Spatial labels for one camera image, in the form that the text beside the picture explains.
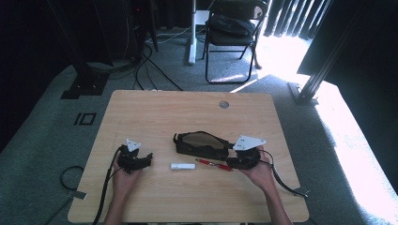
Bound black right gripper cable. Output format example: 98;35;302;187
258;149;301;195

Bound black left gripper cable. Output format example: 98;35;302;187
92;146;124;225

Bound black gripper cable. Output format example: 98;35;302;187
92;146;124;225
258;149;301;195

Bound black stand with base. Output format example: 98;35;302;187
46;0;111;100

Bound person's right hand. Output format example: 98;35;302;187
240;154;276;192

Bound black mesh pencil case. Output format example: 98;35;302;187
173;130;236;162

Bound person's left hand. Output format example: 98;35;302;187
112;157;142;192

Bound white desk leg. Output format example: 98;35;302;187
187;0;199;66

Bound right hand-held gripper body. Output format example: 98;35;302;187
233;134;267;171

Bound dark curtain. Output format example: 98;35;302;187
297;0;398;195

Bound black floor cables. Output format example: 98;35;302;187
133;43;185;92

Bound black folding chair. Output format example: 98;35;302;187
202;0;270;85

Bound aluminium profile stand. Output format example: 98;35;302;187
287;0;374;106

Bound black bag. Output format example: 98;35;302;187
208;13;256;37

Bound red pen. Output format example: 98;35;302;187
195;157;234;173

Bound grey cable plug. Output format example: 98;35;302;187
294;186;311;199

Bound white plastic tube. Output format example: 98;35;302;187
170;162;196;171

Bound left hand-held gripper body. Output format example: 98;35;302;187
117;138;148;174

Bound white floor cable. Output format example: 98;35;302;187
145;26;192;45

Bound dark vertical blinds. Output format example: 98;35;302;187
264;0;333;40

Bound black looped floor cable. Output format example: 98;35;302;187
45;165;87;225

